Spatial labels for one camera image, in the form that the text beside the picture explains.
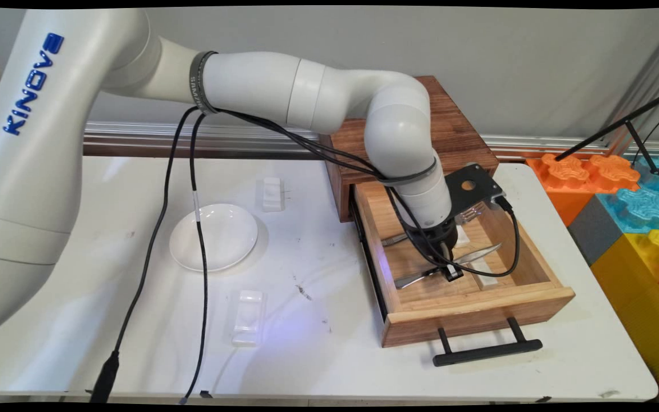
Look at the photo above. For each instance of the dark brown wooden cabinet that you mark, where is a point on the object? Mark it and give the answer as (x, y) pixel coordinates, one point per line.
(461, 131)

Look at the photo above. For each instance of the white round plate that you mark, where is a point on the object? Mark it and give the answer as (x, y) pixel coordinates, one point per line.
(221, 246)

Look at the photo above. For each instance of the yellow foam building block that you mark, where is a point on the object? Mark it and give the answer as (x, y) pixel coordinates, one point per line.
(638, 286)

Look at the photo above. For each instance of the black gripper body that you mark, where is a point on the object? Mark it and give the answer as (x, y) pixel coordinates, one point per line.
(435, 236)

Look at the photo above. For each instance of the silver metal knife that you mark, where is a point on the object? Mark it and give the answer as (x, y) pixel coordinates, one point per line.
(478, 254)

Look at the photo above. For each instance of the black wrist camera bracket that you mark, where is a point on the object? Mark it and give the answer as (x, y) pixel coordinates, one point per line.
(475, 189)

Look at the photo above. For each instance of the black tripod stand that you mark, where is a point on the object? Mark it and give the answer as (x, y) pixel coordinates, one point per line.
(615, 126)

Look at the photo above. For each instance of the grey foam building block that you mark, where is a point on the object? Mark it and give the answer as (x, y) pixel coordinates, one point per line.
(595, 229)

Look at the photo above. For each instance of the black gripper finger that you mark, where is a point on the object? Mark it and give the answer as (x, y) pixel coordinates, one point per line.
(455, 272)
(447, 254)

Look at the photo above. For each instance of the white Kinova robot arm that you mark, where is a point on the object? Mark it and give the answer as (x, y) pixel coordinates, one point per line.
(32, 171)

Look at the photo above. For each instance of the orange foam building block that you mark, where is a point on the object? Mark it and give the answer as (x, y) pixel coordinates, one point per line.
(570, 177)

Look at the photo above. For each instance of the blue foam building block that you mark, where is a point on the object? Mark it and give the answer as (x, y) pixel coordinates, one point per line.
(644, 206)

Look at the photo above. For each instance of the white ceramic cutlery rest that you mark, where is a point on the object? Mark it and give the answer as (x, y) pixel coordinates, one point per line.
(487, 281)
(248, 317)
(463, 234)
(272, 193)

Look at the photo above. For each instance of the light wooden drawer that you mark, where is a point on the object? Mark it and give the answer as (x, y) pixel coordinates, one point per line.
(467, 312)

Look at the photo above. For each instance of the aluminium wall rail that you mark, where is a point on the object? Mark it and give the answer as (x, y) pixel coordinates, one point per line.
(221, 137)

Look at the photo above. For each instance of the silver metal fork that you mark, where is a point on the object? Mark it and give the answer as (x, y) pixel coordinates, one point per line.
(392, 239)

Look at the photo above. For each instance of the black drawer slide rail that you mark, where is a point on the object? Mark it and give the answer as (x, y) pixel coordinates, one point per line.
(370, 269)

